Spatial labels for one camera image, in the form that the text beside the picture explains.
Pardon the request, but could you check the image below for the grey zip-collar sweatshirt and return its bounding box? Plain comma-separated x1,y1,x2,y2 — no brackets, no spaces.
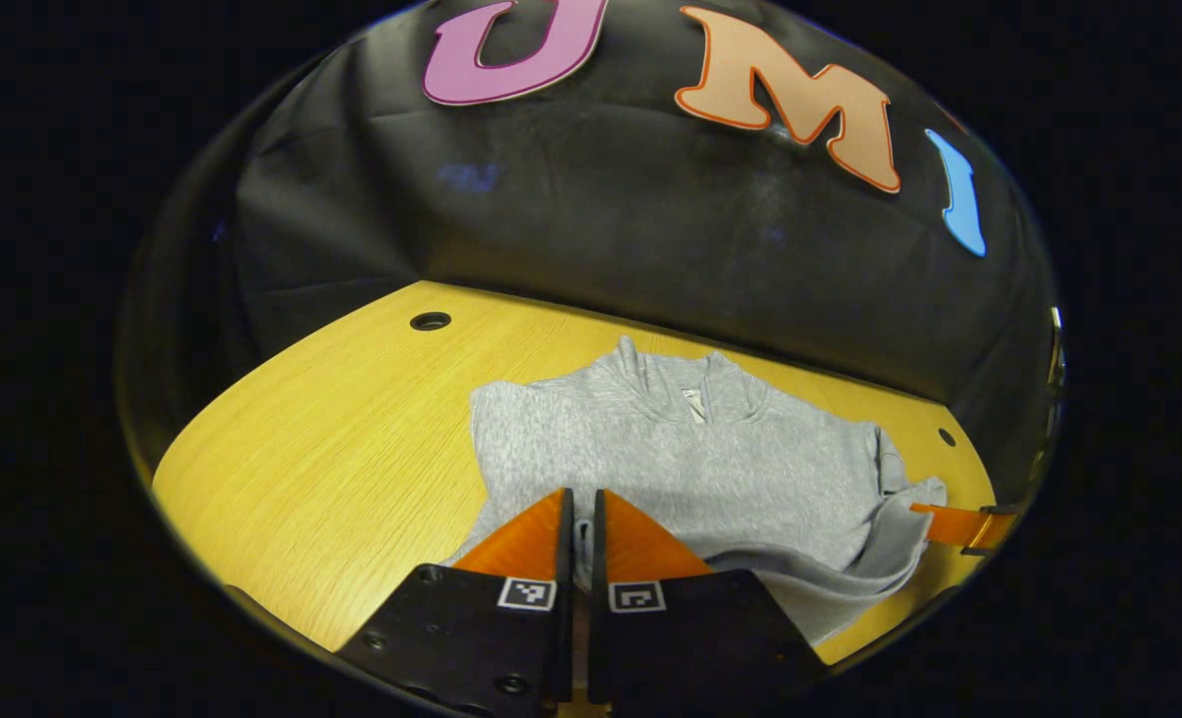
446,336,949,646

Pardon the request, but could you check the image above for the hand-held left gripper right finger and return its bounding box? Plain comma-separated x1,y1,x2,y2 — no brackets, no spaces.
589,489,831,709

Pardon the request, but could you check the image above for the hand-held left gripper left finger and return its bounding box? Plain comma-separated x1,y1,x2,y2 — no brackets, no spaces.
336,487,577,718

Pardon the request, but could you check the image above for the black backdrop cloth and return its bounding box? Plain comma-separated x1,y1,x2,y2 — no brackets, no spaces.
127,0,1060,500

